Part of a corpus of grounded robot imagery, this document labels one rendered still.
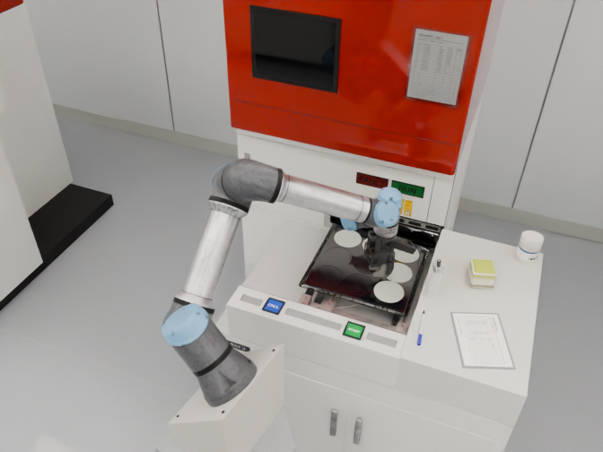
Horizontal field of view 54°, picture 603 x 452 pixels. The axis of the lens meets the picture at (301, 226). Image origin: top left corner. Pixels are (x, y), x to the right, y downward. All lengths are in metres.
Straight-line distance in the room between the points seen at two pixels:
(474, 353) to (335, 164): 0.83
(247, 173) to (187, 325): 0.41
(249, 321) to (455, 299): 0.65
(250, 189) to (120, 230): 2.30
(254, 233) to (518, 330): 1.16
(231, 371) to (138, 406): 1.40
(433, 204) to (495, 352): 0.60
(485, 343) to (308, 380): 0.57
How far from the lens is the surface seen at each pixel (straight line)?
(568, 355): 3.27
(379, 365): 1.81
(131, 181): 4.18
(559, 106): 3.56
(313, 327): 1.80
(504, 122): 3.62
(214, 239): 1.63
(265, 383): 1.59
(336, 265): 2.09
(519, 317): 1.95
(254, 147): 2.27
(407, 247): 1.96
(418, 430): 1.99
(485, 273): 1.96
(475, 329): 1.87
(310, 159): 2.19
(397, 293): 2.01
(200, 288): 1.62
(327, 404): 2.04
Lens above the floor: 2.32
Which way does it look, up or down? 39 degrees down
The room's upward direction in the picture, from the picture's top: 1 degrees clockwise
